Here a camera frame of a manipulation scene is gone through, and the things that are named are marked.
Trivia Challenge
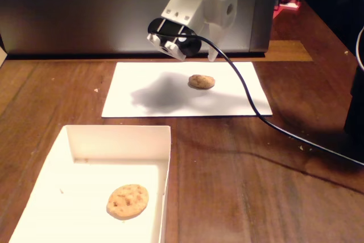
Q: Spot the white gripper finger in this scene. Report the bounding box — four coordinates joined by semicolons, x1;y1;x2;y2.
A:
204;22;226;62

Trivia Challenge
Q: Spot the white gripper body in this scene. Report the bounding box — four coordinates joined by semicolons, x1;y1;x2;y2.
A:
160;0;239;32

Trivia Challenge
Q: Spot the round chocolate chip mini cookie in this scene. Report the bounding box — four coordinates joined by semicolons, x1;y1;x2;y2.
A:
188;74;216;90
106;184;150;220

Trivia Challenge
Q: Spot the white cardboard box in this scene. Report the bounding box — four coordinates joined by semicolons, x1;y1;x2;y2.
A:
8;125;172;243

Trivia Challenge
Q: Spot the red plastic object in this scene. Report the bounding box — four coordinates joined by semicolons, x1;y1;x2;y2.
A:
272;0;301;20

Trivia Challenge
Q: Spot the white paper sheet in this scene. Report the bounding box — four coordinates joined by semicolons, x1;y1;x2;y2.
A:
101;61;273;118

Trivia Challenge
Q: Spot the dark monitor panel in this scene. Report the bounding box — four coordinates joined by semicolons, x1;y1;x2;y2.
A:
0;0;281;58

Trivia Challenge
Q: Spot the white object at table edge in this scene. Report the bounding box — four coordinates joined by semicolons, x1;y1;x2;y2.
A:
0;32;8;69

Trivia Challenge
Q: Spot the black camera cable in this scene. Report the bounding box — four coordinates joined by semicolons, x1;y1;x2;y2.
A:
152;32;364;167

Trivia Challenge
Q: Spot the thin white cable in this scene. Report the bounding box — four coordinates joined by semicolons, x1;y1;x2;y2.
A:
355;25;364;72

